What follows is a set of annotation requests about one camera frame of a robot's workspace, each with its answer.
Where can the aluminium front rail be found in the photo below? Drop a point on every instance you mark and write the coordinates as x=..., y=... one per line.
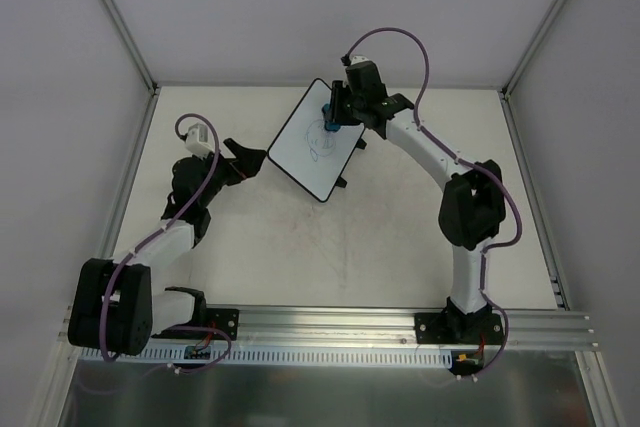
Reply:
x=378, y=328

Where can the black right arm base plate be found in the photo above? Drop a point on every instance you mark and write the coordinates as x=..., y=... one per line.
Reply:
x=447, y=329

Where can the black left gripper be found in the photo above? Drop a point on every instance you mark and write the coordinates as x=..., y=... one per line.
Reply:
x=232, y=165

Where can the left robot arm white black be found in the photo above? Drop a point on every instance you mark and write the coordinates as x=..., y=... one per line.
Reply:
x=123, y=301

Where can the aluminium frame post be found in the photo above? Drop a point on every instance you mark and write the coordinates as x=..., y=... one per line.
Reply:
x=542, y=30
x=132, y=50

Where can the white slotted cable duct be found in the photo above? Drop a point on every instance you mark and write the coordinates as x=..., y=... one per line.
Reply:
x=412, y=357

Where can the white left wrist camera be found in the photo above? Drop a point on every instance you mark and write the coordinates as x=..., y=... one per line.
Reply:
x=197, y=141

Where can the left aluminium frame post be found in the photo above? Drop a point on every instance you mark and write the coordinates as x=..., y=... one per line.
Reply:
x=132, y=50

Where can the right aluminium frame post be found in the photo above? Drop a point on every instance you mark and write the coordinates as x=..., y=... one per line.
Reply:
x=542, y=30

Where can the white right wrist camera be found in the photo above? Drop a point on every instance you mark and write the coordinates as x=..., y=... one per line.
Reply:
x=349, y=59

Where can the blue whiteboard eraser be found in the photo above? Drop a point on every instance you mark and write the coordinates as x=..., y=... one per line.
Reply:
x=329, y=126

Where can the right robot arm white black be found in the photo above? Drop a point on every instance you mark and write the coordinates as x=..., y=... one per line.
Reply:
x=472, y=205

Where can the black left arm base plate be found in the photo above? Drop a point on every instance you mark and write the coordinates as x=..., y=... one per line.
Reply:
x=214, y=322

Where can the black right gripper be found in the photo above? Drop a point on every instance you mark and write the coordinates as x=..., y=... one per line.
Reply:
x=338, y=103

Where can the white board with black frame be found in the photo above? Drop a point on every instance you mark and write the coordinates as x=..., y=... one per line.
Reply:
x=302, y=149

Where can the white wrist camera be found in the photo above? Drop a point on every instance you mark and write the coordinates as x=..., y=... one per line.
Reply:
x=349, y=59
x=197, y=141

